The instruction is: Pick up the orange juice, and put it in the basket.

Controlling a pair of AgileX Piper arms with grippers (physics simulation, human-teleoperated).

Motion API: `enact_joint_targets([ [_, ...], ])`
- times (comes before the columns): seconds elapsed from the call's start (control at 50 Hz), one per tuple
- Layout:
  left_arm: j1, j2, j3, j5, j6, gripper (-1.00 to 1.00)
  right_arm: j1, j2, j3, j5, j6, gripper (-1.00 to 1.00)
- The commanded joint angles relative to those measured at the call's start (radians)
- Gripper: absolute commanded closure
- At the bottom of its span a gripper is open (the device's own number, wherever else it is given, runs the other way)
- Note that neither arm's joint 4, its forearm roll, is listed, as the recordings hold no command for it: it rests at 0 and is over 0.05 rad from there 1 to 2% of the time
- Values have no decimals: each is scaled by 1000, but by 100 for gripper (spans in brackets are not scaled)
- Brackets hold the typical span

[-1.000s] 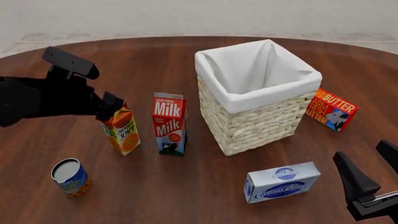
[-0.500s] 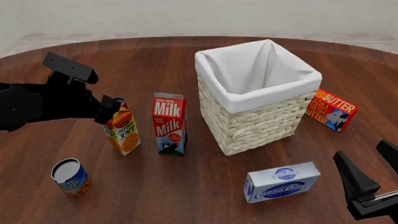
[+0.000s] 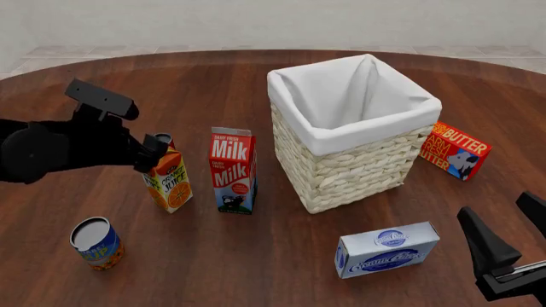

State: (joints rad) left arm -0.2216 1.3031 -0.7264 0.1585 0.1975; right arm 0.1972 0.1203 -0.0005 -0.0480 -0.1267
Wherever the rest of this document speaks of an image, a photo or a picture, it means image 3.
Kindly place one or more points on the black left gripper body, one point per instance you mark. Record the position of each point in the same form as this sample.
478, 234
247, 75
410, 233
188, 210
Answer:
130, 150

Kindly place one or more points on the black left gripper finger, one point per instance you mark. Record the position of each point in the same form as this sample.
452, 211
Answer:
147, 163
156, 144

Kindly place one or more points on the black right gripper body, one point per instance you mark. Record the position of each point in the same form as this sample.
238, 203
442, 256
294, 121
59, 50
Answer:
512, 281

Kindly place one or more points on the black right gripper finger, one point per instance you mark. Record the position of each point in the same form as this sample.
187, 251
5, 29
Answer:
486, 243
533, 211

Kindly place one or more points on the orange juice carton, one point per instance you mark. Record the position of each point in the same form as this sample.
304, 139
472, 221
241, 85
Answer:
172, 185

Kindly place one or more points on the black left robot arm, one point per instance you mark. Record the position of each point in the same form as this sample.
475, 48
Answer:
38, 150

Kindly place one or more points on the pale woven wicker basket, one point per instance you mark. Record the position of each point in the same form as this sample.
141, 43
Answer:
354, 172

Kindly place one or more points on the white cloth basket liner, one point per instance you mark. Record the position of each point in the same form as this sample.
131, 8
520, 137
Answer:
341, 96

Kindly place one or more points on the red and white milk carton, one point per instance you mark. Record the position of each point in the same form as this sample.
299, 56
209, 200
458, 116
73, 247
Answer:
230, 166

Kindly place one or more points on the red butter box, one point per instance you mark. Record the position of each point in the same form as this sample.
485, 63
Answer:
456, 153

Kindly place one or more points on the blue and orange soup tin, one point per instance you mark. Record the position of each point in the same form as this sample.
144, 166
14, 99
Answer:
98, 246

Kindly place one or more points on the pale blue cream cheese box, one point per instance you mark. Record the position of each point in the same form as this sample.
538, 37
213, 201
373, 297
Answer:
384, 252

